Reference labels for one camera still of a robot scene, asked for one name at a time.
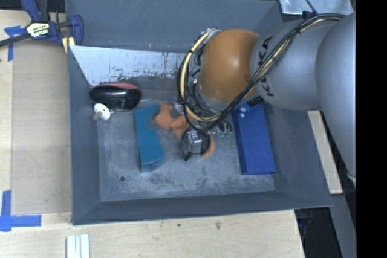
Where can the grey metal bin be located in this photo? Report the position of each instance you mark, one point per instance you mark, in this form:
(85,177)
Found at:
(187,181)

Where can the teal flat block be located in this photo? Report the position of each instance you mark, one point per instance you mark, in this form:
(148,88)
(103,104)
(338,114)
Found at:
(148,145)

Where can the blue flat box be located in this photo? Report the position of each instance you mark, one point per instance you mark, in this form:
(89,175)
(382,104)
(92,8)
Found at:
(255,142)

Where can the white pacifier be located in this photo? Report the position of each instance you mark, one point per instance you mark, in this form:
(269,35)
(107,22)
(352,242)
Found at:
(102,111)

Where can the pale wood flat board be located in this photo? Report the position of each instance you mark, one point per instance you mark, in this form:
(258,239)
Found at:
(39,130)

